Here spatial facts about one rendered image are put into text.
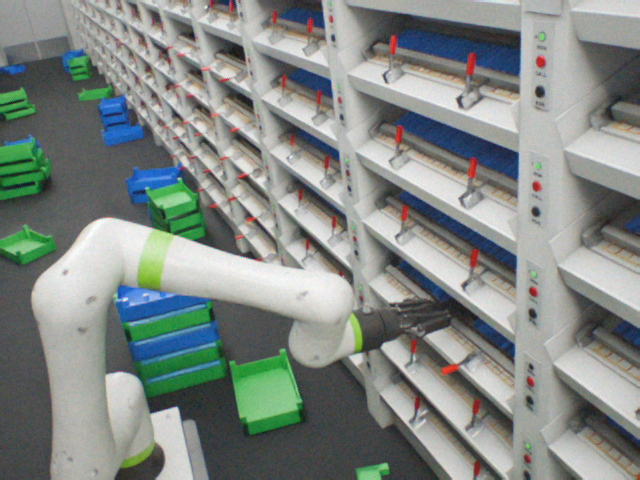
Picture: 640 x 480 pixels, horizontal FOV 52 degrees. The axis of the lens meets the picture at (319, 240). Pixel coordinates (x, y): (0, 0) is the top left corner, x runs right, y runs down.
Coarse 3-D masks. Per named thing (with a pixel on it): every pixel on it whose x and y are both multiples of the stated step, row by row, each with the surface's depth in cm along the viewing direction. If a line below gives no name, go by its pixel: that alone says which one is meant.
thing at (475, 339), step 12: (396, 276) 170; (396, 288) 169; (408, 288) 165; (420, 288) 162; (432, 300) 157; (456, 324) 148; (468, 336) 143; (480, 348) 140; (492, 348) 138; (492, 360) 138; (504, 360) 134
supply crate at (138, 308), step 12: (120, 288) 227; (132, 288) 230; (120, 300) 210; (132, 300) 225; (144, 300) 224; (156, 300) 213; (168, 300) 214; (180, 300) 216; (192, 300) 217; (204, 300) 218; (120, 312) 211; (132, 312) 212; (144, 312) 214; (156, 312) 215
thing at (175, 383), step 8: (224, 360) 230; (208, 368) 230; (216, 368) 230; (224, 368) 231; (176, 376) 227; (184, 376) 228; (192, 376) 229; (200, 376) 230; (208, 376) 231; (216, 376) 232; (224, 376) 233; (144, 384) 225; (152, 384) 226; (160, 384) 227; (168, 384) 228; (176, 384) 229; (184, 384) 229; (192, 384) 230; (152, 392) 227; (160, 392) 228; (168, 392) 229
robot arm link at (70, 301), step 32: (64, 256) 113; (96, 256) 114; (64, 288) 106; (96, 288) 109; (64, 320) 106; (96, 320) 110; (64, 352) 110; (96, 352) 114; (64, 384) 114; (96, 384) 117; (64, 416) 118; (96, 416) 121; (64, 448) 122; (96, 448) 124; (128, 448) 136
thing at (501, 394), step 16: (384, 256) 176; (368, 272) 176; (384, 272) 176; (400, 272) 174; (384, 288) 172; (400, 288) 169; (464, 320) 151; (432, 336) 152; (448, 336) 149; (480, 336) 145; (448, 352) 146; (464, 352) 144; (464, 368) 141; (480, 368) 139; (496, 368) 137; (480, 384) 136; (496, 384) 134; (496, 400) 131; (512, 400) 125; (512, 416) 128
